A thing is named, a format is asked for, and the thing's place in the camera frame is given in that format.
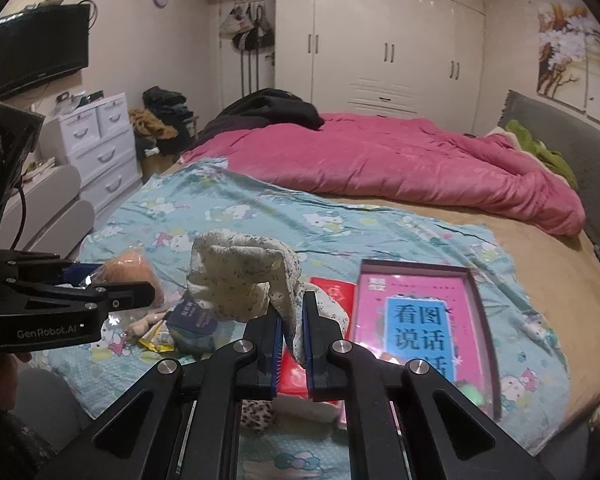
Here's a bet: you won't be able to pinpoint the person's hand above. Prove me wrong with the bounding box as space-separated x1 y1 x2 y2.
0 352 31 412

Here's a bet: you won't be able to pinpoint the floral cream scrunchie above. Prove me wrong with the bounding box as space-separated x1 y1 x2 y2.
187 230 350 366

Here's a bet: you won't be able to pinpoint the brown fuzzy garment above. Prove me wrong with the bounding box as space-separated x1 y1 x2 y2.
129 107 178 141

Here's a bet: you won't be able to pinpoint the grey headboard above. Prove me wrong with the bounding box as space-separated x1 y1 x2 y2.
498 90 600 260

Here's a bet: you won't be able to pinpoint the leopard print scrunchie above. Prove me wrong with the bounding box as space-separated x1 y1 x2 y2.
240 400 275 434

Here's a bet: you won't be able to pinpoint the black clothing on bed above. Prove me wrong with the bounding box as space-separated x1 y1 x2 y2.
196 88 325 145

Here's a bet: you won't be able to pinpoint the green sponge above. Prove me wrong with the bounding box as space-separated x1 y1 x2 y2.
454 380 486 408

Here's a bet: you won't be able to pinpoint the Hello Kitty blue bedsheet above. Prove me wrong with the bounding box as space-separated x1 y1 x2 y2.
34 161 570 479

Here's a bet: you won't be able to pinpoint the dark clothes pile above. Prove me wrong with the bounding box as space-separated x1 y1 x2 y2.
143 86 195 155

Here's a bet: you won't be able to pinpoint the yellow snack packet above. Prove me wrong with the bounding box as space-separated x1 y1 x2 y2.
138 320 175 353

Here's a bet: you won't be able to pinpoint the red YangHua box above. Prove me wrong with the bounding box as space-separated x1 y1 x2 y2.
273 276 355 422

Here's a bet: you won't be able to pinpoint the green blanket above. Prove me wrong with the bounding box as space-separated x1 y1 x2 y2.
505 119 579 190

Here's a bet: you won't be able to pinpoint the dark blue cosmetics box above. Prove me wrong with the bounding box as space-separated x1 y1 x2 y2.
166 296 219 356

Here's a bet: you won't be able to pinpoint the pink book in box lid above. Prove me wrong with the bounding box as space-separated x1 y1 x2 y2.
348 259 502 420

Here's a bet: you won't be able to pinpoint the white wardrobe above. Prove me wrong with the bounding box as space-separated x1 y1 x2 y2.
271 0 484 133

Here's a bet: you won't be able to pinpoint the hanging bags on door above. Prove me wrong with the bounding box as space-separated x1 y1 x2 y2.
218 0 275 107

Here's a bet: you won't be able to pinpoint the pink quilt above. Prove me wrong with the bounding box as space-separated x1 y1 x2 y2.
181 113 586 236

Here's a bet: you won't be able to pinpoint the white drawer chest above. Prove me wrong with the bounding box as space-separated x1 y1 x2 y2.
38 93 142 216

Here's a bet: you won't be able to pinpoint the black wall television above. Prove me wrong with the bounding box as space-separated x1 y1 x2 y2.
0 3 91 101

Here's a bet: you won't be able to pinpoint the flower wall painting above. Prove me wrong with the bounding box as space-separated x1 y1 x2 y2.
536 3 600 124

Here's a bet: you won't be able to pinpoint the grey chair back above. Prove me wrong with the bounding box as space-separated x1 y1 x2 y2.
15 166 95 257

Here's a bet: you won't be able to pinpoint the salmon pink cloth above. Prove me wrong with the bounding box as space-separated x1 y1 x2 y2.
125 311 166 339

